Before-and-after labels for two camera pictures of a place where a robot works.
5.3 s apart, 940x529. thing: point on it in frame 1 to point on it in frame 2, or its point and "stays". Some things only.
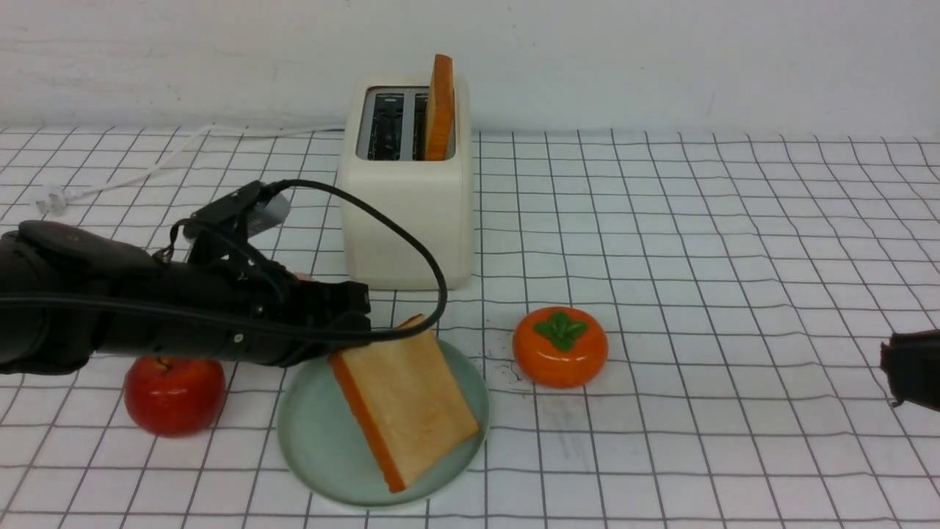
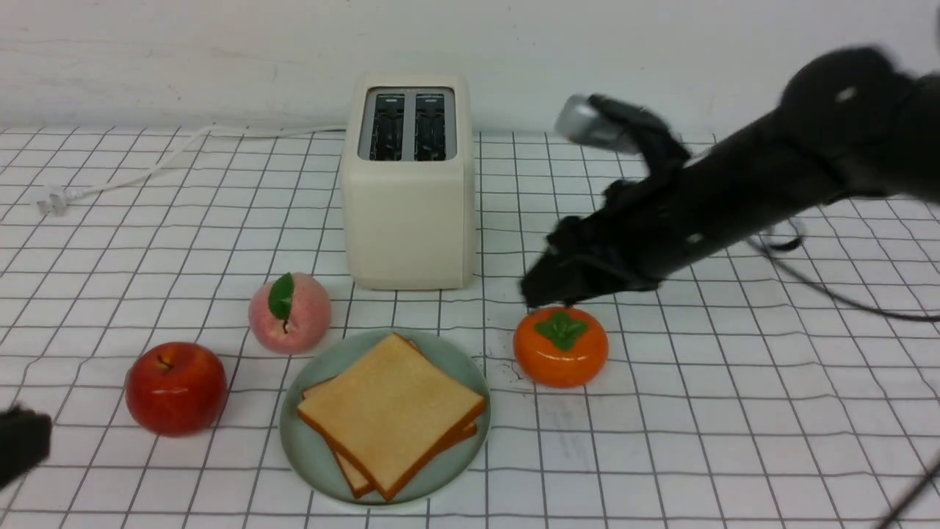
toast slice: (441, 113) to (390, 411)
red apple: (172, 396) stays
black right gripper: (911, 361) to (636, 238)
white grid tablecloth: (746, 283) stays
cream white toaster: (385, 160) stays
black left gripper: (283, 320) to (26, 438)
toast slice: (410, 403) to (359, 486)
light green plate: (322, 438) stays
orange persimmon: (560, 347) stays
